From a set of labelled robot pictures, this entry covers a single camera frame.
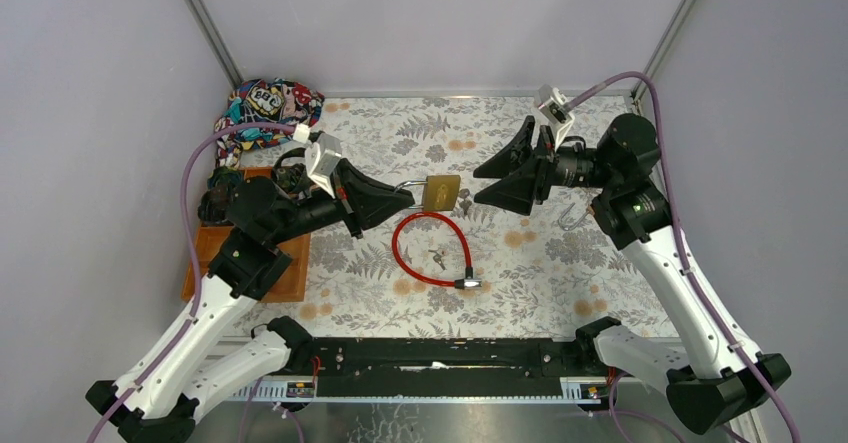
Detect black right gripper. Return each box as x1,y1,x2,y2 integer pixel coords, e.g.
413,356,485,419
473,115,617,215

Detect keys of padlock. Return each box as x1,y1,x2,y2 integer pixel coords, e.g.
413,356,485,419
457,188,473,216

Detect brass padlock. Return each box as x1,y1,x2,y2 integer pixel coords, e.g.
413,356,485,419
556,203,591,232
394,174,461,212

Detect silver keys of cable lock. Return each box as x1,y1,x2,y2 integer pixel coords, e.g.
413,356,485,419
428,249,446,271

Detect red cable lock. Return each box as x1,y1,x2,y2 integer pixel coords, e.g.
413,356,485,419
390,211,482,292

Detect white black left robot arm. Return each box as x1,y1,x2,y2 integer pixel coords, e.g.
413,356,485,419
85,160,415,442

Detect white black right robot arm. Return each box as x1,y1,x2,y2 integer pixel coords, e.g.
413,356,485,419
474,113,791,434

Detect floral patterned table mat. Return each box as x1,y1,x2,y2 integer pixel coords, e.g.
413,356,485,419
227,97,675,338

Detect colourful comic print cloth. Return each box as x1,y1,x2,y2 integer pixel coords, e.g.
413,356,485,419
214,78,325,168

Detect orange wooden compartment tray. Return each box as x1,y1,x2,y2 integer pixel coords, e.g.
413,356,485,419
182,167,310,303

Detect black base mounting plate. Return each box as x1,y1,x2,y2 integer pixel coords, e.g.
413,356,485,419
271,338,622,403

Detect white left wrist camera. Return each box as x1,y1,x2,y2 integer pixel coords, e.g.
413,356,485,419
292,124,342,198

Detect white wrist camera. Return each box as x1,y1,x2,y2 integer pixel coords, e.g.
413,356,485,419
292,124,342,198
534,84,575,149

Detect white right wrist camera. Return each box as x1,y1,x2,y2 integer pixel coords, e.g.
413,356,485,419
534,84,575,149

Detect dark floral rolled strap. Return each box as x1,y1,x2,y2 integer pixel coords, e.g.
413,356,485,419
270,149,309,193

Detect aluminium frame rail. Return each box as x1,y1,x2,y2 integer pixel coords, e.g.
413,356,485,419
183,0,243,88

